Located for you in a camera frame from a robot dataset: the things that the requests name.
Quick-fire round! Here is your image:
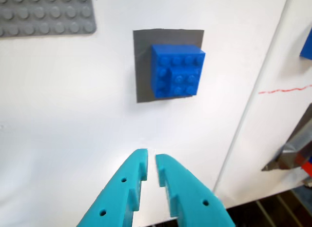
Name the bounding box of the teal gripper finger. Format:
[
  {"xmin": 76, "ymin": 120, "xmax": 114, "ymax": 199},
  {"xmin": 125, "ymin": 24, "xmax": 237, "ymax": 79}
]
[
  {"xmin": 76, "ymin": 148, "xmax": 149, "ymax": 227},
  {"xmin": 155, "ymin": 153, "xmax": 236, "ymax": 227}
]

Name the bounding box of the blue lego cube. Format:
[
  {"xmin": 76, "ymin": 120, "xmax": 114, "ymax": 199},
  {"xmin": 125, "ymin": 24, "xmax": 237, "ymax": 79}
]
[
  {"xmin": 299, "ymin": 26, "xmax": 312, "ymax": 60},
  {"xmin": 150, "ymin": 43, "xmax": 206, "ymax": 99}
]

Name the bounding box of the dark grey tape patch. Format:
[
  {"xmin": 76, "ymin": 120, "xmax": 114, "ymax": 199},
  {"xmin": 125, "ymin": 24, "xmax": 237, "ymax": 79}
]
[{"xmin": 133, "ymin": 28, "xmax": 205, "ymax": 103}]

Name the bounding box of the red and blue lego piece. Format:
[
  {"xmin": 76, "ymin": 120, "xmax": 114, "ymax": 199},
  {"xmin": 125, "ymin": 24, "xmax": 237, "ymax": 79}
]
[{"xmin": 301, "ymin": 155, "xmax": 312, "ymax": 177}]

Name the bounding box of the grey studded baseplate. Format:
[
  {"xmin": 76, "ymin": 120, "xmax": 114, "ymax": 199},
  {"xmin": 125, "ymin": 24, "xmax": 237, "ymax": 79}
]
[{"xmin": 0, "ymin": 0, "xmax": 97, "ymax": 38}]

